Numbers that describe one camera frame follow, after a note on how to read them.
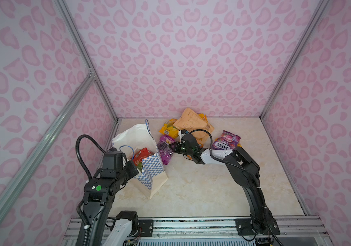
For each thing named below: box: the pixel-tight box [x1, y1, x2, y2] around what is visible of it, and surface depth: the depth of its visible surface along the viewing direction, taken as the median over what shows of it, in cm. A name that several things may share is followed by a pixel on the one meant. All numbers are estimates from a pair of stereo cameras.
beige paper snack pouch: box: [173, 107, 215, 140], surface depth 109 cm
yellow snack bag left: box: [159, 118, 180, 139], surface depth 109 cm
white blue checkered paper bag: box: [112, 118, 169, 199], surface depth 82 cm
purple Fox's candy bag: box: [211, 130, 242, 151], surface depth 100 cm
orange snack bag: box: [193, 130, 210, 148], surface depth 106 cm
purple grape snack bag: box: [157, 134, 176, 166], surface depth 95 cm
